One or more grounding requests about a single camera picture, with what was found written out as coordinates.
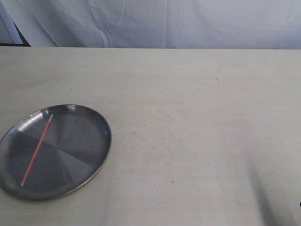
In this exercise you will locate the white backdrop cloth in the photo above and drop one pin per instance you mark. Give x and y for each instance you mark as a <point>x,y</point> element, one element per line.
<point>271,24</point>

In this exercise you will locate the round steel plate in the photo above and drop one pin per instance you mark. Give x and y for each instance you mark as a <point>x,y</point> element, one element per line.
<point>74,150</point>

